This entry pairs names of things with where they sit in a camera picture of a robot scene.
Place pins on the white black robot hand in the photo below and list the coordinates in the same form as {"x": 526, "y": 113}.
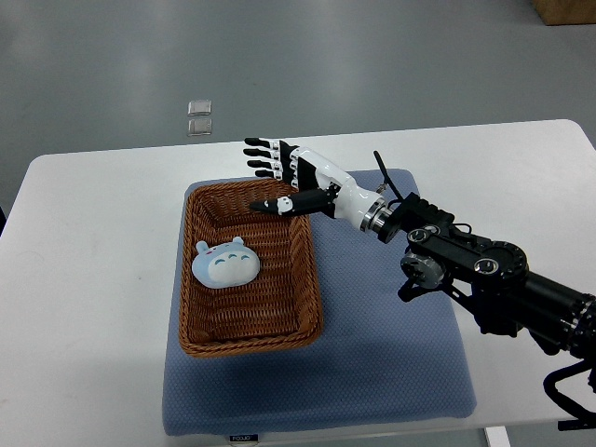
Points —
{"x": 317, "y": 184}

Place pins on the blue plush toy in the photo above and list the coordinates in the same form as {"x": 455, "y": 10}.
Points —
{"x": 226, "y": 265}

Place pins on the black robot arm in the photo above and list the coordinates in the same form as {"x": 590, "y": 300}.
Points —
{"x": 492, "y": 281}

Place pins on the brown wicker basket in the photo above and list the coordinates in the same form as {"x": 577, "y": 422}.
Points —
{"x": 281, "y": 308}

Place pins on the blue cushion mat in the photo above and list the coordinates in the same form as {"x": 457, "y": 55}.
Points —
{"x": 377, "y": 360}

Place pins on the upper metal floor plate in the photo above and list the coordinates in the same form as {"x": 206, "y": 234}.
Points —
{"x": 199, "y": 107}

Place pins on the cardboard box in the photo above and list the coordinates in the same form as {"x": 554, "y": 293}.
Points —
{"x": 565, "y": 12}

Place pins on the white table leg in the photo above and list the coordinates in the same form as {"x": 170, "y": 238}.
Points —
{"x": 497, "y": 437}

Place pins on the black table bracket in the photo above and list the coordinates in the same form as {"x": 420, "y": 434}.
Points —
{"x": 573, "y": 425}

